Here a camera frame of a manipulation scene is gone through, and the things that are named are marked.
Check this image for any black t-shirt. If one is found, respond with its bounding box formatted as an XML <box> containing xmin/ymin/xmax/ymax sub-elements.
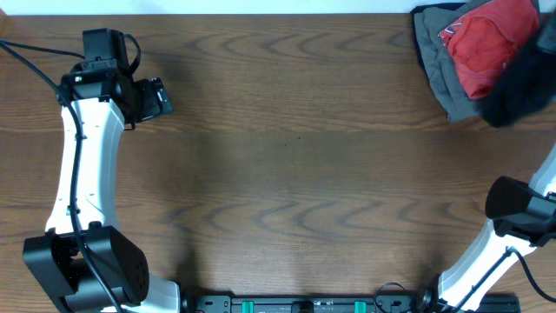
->
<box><xmin>480</xmin><ymin>13</ymin><xmax>555</xmax><ymax>128</ymax></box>

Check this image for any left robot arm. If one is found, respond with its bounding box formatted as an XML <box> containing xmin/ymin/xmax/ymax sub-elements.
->
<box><xmin>23</xmin><ymin>29</ymin><xmax>181</xmax><ymax>312</ymax></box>

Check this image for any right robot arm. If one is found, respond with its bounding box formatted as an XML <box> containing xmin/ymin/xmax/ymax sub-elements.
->
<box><xmin>427</xmin><ymin>150</ymin><xmax>555</xmax><ymax>312</ymax></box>

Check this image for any folded grey garment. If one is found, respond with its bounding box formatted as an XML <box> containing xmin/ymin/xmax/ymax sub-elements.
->
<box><xmin>412</xmin><ymin>0</ymin><xmax>539</xmax><ymax>123</ymax></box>

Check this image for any crumpled red shirt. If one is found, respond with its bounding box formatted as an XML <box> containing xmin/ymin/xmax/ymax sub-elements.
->
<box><xmin>439</xmin><ymin>0</ymin><xmax>539</xmax><ymax>99</ymax></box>

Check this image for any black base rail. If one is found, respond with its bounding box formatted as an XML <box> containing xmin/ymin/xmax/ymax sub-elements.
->
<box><xmin>190</xmin><ymin>293</ymin><xmax>522</xmax><ymax>313</ymax></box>

